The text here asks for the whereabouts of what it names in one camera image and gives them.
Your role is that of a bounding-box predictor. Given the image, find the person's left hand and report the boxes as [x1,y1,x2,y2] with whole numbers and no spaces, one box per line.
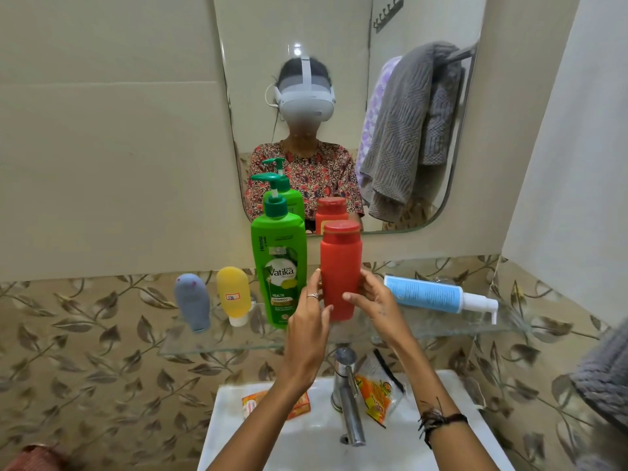
[277,268,334,389]

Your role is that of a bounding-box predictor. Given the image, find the person's right hand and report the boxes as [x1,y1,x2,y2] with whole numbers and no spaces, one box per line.
[341,269,416,357]

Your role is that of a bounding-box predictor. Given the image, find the blue white pump bottle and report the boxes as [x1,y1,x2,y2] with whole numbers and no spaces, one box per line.
[383,274,500,325]

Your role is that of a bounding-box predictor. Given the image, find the red shampoo bottle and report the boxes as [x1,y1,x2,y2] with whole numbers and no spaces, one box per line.
[319,219,364,323]

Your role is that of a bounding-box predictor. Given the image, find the orange clear plastic packet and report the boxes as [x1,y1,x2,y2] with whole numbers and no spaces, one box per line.
[354,347,407,430]

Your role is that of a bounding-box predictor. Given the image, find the orange soap box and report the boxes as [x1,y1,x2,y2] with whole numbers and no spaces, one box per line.
[241,389,312,421]

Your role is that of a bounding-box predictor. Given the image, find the yellow squeeze tube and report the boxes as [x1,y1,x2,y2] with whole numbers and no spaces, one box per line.
[215,266,253,328]

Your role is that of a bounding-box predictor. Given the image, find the green shampoo pump bottle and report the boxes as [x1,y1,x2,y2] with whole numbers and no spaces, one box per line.
[250,172,309,330]

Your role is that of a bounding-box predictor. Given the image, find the white wash basin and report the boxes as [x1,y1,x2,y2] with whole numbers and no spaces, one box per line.
[196,370,516,471]

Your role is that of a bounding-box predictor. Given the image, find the grey-blue squeeze tube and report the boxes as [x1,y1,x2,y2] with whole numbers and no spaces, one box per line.
[174,273,212,334]

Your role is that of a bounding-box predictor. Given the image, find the grey ribbed towel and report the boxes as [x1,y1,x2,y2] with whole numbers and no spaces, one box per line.
[568,318,628,471]

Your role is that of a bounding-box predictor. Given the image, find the person's left forearm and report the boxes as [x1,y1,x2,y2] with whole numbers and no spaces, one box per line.
[208,377,315,471]

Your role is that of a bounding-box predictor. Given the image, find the person's right forearm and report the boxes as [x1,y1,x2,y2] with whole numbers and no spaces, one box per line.
[390,336,499,471]

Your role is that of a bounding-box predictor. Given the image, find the chrome basin tap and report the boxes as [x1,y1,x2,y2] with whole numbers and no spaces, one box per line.
[331,347,368,448]

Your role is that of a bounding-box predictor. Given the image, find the pink checked cloth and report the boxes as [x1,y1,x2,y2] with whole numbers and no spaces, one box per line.
[2,444,67,471]

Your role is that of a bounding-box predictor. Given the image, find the glass wall shelf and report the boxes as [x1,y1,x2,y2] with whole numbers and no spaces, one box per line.
[158,301,533,358]

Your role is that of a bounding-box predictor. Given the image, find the black thread bracelet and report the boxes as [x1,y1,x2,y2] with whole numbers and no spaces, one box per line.
[417,399,470,449]

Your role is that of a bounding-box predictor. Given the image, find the rounded wall mirror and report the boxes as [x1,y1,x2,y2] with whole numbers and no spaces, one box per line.
[211,0,489,237]

